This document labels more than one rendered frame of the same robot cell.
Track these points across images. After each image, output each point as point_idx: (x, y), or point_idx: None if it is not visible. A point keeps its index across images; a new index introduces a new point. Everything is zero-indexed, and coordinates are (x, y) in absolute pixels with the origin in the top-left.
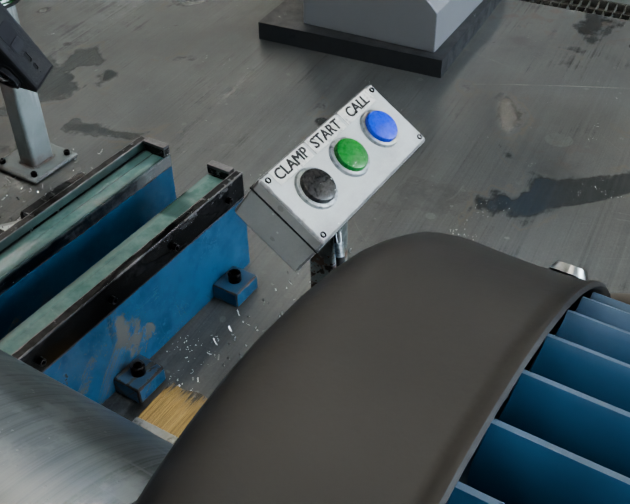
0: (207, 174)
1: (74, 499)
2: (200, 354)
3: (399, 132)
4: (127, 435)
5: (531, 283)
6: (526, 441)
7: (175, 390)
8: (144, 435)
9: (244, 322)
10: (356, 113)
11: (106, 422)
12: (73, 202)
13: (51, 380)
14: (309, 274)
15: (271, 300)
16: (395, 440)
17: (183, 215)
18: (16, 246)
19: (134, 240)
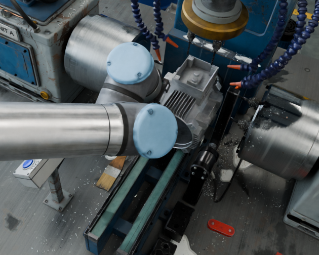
0: (98, 237)
1: (88, 29)
2: (101, 204)
3: (21, 168)
4: (85, 47)
5: None
6: None
7: (106, 187)
8: (84, 52)
9: (87, 218)
10: (35, 163)
11: (89, 50)
12: (147, 218)
13: (103, 63)
14: (63, 244)
15: (77, 229)
16: None
17: (104, 206)
18: (159, 195)
19: (120, 199)
